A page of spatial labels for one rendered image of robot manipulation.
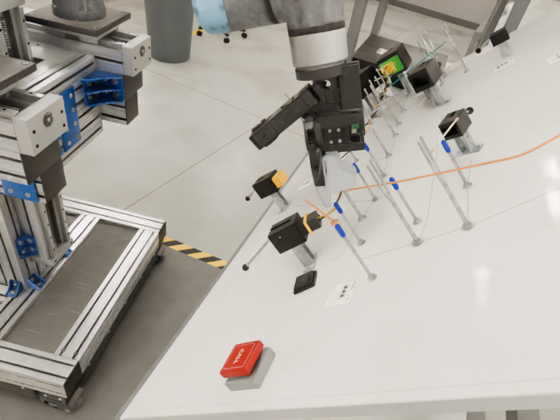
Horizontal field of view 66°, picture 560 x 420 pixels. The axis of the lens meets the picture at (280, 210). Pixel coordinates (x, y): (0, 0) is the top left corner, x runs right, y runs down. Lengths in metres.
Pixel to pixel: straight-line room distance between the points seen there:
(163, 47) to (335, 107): 3.75
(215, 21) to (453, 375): 0.50
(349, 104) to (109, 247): 1.56
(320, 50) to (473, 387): 0.41
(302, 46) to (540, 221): 0.35
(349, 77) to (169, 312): 1.59
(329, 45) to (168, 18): 3.66
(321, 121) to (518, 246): 0.28
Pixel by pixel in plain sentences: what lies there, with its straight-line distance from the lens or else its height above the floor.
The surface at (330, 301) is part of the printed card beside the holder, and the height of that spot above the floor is 1.14.
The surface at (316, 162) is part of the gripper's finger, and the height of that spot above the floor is 1.30.
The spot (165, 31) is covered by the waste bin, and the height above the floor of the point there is 0.30.
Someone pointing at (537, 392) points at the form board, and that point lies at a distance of 0.42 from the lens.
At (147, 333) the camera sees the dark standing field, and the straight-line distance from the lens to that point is 1.96.
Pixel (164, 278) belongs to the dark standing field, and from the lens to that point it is 2.14.
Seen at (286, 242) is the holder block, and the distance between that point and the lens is 0.73.
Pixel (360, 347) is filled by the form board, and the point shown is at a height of 1.20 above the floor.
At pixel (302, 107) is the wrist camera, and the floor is 1.36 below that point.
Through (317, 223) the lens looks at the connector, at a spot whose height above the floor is 1.17.
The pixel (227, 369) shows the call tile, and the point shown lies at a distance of 0.61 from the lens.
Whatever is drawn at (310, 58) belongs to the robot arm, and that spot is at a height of 1.43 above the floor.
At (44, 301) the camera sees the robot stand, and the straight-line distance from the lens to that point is 1.87.
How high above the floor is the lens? 1.62
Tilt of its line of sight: 39 degrees down
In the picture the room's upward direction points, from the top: 12 degrees clockwise
